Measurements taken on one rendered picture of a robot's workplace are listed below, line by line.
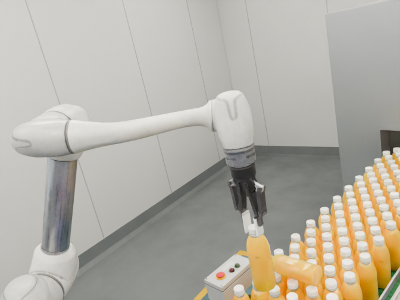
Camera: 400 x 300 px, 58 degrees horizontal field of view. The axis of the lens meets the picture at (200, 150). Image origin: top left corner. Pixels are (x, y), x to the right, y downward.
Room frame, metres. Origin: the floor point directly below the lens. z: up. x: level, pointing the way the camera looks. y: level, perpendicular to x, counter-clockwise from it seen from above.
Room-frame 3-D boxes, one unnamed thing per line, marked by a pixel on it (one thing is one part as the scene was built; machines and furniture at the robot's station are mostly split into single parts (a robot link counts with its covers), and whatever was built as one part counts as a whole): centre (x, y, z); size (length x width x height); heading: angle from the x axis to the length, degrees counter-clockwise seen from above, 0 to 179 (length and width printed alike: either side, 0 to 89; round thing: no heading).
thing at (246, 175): (1.00, -0.11, 1.61); 0.08 x 0.07 x 0.09; 39
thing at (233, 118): (1.02, -0.11, 1.79); 0.13 x 0.11 x 0.16; 174
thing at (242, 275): (1.29, -0.01, 1.05); 0.20 x 0.10 x 0.10; 130
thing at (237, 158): (1.01, -0.11, 1.68); 0.09 x 0.09 x 0.06
